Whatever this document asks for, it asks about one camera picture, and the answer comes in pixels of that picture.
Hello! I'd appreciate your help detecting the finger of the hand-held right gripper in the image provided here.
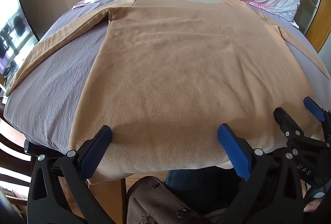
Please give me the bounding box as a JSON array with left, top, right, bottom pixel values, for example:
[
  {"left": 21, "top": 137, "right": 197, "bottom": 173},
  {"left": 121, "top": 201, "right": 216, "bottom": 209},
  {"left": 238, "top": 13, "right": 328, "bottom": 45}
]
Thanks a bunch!
[
  {"left": 274, "top": 107, "right": 328, "bottom": 148},
  {"left": 303, "top": 97, "right": 331, "bottom": 142}
]

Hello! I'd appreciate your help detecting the person's right hand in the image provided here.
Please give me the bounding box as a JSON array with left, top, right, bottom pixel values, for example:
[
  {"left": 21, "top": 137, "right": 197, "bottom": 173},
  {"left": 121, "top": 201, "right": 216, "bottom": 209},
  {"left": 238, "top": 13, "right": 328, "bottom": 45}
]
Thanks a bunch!
[{"left": 301, "top": 180, "right": 327, "bottom": 213}]

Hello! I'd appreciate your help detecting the glass window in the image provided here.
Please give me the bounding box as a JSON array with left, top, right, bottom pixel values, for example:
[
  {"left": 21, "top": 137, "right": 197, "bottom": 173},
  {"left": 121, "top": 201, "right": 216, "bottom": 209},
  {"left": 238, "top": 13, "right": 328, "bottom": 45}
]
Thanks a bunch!
[{"left": 0, "top": 0, "right": 40, "bottom": 78}]

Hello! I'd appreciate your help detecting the grey bed sheet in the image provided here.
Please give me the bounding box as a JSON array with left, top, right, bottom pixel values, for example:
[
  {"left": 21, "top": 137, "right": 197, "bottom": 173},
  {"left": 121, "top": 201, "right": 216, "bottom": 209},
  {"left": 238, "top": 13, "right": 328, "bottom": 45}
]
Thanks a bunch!
[{"left": 4, "top": 0, "right": 330, "bottom": 160}]

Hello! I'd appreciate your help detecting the tan long-sleeved shirt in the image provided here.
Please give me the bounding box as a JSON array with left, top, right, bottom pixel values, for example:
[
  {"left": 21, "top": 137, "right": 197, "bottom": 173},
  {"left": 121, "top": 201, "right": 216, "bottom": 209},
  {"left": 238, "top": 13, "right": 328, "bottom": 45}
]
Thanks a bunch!
[{"left": 6, "top": 0, "right": 329, "bottom": 185}]

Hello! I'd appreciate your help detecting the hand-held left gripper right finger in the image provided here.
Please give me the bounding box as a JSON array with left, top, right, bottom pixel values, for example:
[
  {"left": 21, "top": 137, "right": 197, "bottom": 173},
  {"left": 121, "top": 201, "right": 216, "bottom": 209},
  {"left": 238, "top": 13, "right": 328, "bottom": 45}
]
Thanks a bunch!
[{"left": 218, "top": 123, "right": 305, "bottom": 224}]

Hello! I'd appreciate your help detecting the wooden headboard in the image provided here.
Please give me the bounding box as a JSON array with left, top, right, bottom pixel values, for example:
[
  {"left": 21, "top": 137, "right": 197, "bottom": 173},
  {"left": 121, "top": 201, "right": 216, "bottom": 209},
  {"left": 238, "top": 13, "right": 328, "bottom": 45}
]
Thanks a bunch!
[{"left": 294, "top": 0, "right": 331, "bottom": 54}]

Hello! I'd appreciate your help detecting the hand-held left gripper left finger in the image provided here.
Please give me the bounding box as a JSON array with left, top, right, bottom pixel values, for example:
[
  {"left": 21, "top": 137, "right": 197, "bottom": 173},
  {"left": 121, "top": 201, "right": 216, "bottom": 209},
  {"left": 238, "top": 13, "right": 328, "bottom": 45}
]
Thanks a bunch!
[{"left": 27, "top": 125, "right": 122, "bottom": 224}]

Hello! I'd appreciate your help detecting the brown bag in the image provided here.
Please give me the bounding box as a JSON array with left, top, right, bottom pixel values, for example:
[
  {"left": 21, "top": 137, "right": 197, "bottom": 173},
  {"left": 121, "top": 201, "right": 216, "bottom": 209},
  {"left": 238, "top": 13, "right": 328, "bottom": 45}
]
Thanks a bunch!
[{"left": 126, "top": 175, "right": 216, "bottom": 224}]

